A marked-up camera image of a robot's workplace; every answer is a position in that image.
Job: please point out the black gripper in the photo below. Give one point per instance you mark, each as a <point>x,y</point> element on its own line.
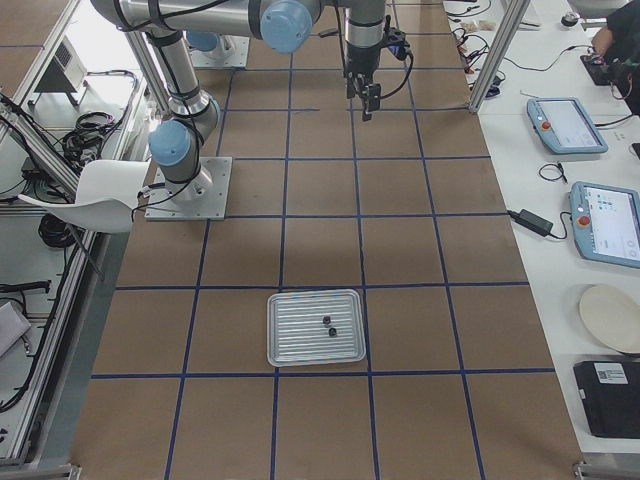
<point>361,60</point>

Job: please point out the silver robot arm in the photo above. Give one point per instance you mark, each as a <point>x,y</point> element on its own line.
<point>194,113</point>

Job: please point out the silver metal tray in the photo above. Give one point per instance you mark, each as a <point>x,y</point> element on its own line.
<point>296,335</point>

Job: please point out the far blue teach pendant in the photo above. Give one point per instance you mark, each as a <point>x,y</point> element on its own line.
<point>564,126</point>

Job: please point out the blue teach pendant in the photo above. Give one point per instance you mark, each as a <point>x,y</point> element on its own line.
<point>605,223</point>
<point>564,126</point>

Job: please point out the black power adapter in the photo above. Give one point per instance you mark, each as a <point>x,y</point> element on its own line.
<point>531,221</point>

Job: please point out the near blue teach pendant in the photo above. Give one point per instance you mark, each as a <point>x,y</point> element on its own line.
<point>605,223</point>

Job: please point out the white plastic chair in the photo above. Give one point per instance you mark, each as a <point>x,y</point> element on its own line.
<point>106,195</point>

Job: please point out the cream round plate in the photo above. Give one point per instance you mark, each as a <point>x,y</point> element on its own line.
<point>612,317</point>

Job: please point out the black flat box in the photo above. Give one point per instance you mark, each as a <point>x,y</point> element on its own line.
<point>609,391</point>

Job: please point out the aluminium frame post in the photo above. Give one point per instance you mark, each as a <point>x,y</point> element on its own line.
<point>505,33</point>

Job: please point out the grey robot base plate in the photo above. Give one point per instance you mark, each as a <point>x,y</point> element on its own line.
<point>205,197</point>

